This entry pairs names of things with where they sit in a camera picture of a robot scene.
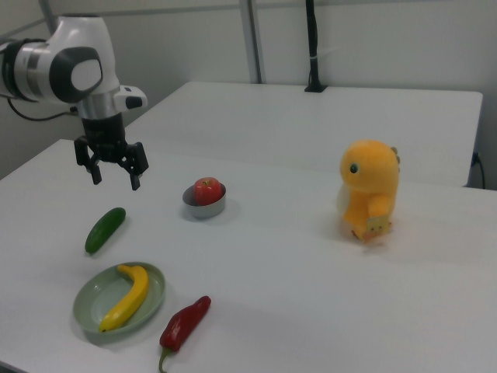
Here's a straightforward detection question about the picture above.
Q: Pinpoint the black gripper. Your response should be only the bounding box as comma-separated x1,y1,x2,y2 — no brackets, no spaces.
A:
75,113,150,191

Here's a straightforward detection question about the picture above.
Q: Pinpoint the orange plush toy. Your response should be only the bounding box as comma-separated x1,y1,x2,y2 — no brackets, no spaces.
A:
335,139,403,244

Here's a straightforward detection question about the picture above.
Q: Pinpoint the pale green plate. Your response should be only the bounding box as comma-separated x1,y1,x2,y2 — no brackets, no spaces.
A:
72,261,167,334

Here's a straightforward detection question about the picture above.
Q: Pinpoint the small metal bowl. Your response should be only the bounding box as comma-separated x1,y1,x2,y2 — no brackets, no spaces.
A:
181,183,228,220

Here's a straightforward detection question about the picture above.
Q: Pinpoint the green cucumber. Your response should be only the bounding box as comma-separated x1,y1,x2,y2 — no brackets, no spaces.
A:
85,207,127,256

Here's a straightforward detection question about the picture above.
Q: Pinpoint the black camera stand pole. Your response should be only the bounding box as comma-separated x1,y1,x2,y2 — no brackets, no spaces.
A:
304,0,328,93

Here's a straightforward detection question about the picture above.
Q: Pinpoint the yellow banana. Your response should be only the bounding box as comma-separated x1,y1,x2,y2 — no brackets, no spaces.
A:
98,263,150,333

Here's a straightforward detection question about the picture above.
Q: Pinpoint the grey partition post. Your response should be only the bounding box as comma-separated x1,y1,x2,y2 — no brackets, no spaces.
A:
239,0,267,84

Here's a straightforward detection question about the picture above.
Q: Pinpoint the black power cable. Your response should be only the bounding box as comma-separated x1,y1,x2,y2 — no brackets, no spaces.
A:
471,152,487,190

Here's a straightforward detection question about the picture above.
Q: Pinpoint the red chili pepper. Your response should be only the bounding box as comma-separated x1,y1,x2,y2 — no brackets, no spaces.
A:
158,295,213,373

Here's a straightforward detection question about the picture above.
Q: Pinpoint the red apple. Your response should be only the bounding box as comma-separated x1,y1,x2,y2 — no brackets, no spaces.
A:
193,176,223,206

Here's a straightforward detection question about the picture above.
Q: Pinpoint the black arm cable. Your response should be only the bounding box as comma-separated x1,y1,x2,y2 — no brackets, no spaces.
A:
6,97,78,122

